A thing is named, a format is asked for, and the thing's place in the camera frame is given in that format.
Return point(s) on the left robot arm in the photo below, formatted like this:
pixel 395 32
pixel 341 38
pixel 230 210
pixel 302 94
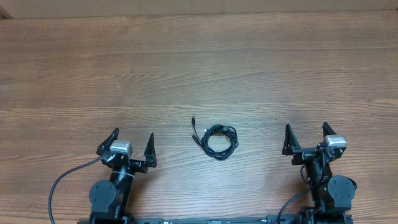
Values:
pixel 109 198

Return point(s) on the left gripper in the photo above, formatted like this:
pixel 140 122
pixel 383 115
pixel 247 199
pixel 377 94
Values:
pixel 148 154

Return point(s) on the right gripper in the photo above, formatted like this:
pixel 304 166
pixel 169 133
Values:
pixel 311 155

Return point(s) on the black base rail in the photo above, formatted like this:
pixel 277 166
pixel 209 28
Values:
pixel 270 219

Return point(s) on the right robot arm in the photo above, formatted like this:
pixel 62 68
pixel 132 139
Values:
pixel 332 195

